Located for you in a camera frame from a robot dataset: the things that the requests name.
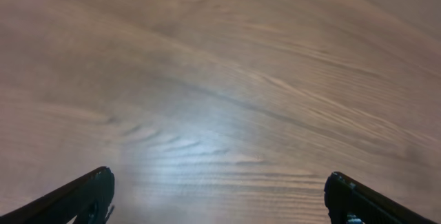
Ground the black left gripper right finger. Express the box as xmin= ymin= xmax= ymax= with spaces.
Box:
xmin=324 ymin=172 xmax=435 ymax=224

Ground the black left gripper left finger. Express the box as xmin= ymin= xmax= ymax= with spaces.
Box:
xmin=1 ymin=166 xmax=114 ymax=224

